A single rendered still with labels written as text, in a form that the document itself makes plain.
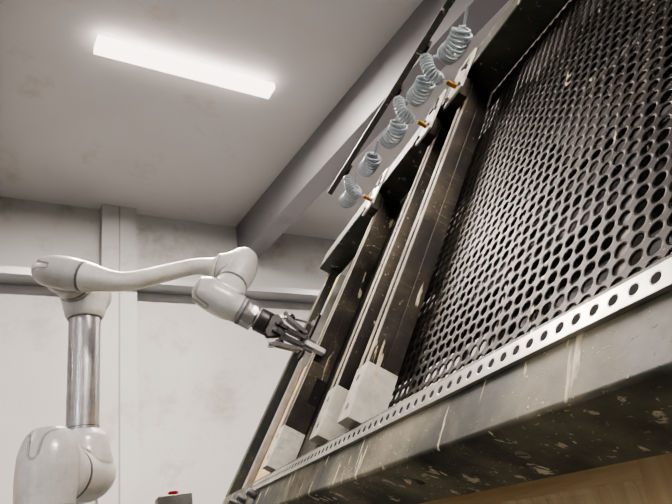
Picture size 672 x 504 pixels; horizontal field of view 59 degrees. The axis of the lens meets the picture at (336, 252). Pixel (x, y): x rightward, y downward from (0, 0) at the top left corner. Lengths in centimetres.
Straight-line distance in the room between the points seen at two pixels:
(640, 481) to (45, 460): 145
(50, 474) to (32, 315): 363
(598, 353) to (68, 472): 153
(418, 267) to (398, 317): 14
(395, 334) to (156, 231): 483
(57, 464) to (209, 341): 392
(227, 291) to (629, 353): 142
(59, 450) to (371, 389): 97
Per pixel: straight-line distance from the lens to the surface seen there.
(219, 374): 561
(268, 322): 184
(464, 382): 80
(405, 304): 131
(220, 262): 194
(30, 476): 185
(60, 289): 211
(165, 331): 557
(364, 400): 120
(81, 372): 211
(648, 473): 89
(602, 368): 58
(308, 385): 186
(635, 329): 57
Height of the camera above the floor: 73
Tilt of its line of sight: 25 degrees up
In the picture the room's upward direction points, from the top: 10 degrees counter-clockwise
